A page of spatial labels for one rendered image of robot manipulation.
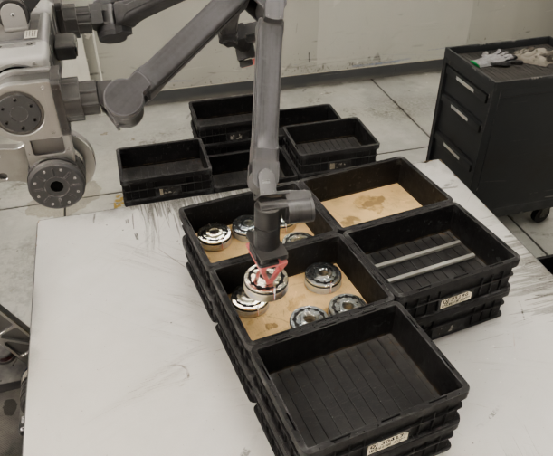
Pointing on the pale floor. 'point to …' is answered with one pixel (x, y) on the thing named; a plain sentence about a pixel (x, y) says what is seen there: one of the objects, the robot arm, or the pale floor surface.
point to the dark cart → (510, 126)
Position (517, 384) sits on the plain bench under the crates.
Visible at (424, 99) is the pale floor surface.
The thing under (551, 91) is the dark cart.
